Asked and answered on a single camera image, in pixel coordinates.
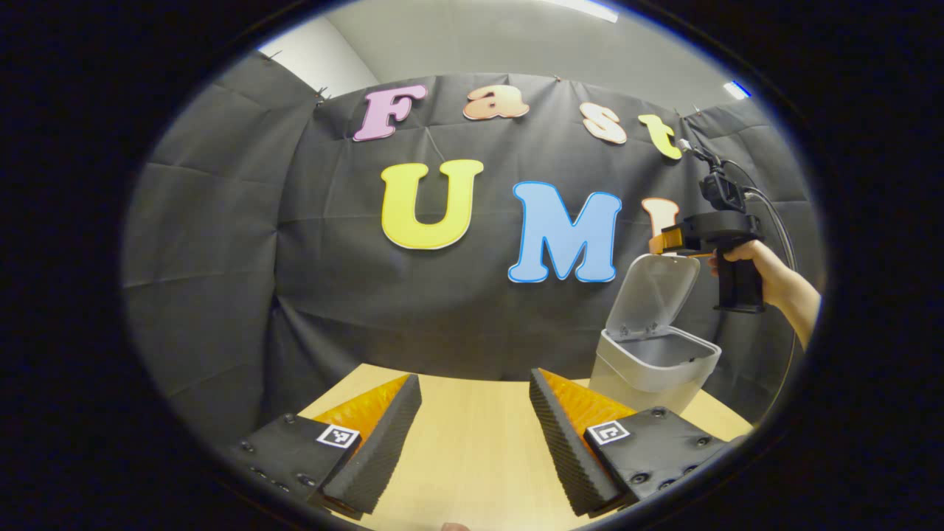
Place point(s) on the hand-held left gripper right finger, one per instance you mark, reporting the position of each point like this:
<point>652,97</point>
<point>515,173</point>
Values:
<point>564,442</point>

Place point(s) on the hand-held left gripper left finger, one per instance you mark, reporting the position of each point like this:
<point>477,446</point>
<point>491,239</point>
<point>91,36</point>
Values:
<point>383,442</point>

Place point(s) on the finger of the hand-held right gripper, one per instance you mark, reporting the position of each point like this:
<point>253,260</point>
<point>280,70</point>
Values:
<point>667,240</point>

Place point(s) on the white desktop garbage bin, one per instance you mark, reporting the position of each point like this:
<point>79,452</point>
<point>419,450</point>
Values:
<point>649,369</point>

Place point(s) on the wooden desktop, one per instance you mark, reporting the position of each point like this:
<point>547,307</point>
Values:
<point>472,450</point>

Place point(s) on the black backdrop cloth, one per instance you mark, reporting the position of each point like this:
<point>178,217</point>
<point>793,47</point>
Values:
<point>413,295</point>

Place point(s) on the small ceiling light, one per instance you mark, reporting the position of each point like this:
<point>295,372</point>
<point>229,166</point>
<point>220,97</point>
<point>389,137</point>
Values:
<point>737,90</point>

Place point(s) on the long ceiling light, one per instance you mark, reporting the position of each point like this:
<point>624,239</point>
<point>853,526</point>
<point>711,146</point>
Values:
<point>582,9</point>

